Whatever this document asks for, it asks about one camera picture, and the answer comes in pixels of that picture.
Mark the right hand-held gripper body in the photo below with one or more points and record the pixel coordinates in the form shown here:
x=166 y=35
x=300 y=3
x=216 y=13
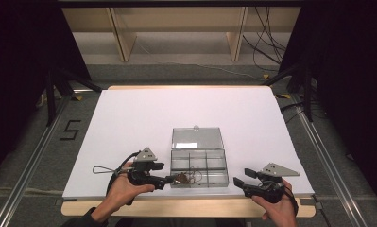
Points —
x=277 y=171

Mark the white table cover sheet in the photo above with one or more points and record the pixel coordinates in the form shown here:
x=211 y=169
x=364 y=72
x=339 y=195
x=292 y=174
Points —
x=192 y=110

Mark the person's right hand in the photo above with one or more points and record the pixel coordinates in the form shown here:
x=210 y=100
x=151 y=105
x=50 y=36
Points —
x=280 y=213

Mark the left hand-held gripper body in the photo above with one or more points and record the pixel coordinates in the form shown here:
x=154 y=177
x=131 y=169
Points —
x=145 y=155

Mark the light wooden table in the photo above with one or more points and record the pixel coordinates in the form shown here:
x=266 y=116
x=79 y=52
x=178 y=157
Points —
x=192 y=208

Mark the black curtain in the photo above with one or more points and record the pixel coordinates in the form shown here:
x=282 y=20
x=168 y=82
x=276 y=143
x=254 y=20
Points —
x=350 y=78
x=16 y=78

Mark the black metal stand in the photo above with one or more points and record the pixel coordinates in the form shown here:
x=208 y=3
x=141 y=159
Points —
x=50 y=97
x=308 y=94

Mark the clear plastic compartment box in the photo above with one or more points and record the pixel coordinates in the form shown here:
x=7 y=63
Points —
x=198 y=164

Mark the metal floor rail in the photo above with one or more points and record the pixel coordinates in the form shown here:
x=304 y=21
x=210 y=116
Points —
x=331 y=164
x=28 y=170

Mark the person's left hand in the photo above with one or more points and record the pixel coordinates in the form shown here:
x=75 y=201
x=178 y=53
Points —
x=123 y=189

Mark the light wooden shelf unit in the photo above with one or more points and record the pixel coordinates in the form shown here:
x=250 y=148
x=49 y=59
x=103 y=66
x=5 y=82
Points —
x=123 y=38

